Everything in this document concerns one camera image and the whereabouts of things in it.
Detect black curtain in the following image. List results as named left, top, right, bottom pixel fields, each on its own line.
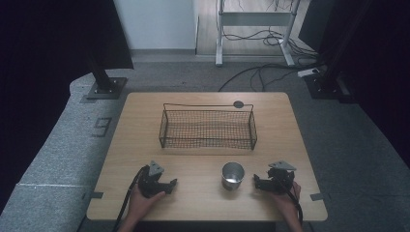
left=297, top=0, right=410, bottom=168
left=0, top=0, right=134, bottom=214

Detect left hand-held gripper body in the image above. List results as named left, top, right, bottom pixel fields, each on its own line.
left=137, top=159, right=168, bottom=198

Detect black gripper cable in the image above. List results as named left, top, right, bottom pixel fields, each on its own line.
left=111, top=165, right=150, bottom=232
left=276, top=176, right=305, bottom=227

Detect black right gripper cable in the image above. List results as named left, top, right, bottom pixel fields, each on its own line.
left=276, top=176, right=305, bottom=227

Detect white power strip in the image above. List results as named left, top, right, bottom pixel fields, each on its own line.
left=296, top=68, right=321, bottom=78

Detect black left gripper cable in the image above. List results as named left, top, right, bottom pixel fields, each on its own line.
left=111, top=165, right=150, bottom=232

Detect black wire mesh basket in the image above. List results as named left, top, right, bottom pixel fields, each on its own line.
left=158, top=102, right=258, bottom=152

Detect black floor cables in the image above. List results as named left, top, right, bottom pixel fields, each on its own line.
left=218, top=0, right=327, bottom=93

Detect person's left hand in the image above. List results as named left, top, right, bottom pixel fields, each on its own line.
left=126, top=184, right=167, bottom=224

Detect silver metal cup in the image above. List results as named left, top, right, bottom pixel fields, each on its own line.
left=220, top=161, right=246, bottom=191

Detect person's right hand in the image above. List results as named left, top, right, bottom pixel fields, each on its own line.
left=268, top=181, right=303, bottom=224

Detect black metal stand with base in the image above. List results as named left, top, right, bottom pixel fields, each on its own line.
left=304, top=0, right=356, bottom=102
left=84, top=47, right=129, bottom=101

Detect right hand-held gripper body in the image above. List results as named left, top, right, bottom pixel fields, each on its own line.
left=266, top=159, right=298, bottom=195

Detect white desk frame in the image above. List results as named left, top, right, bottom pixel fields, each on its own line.
left=215, top=0, right=303, bottom=68

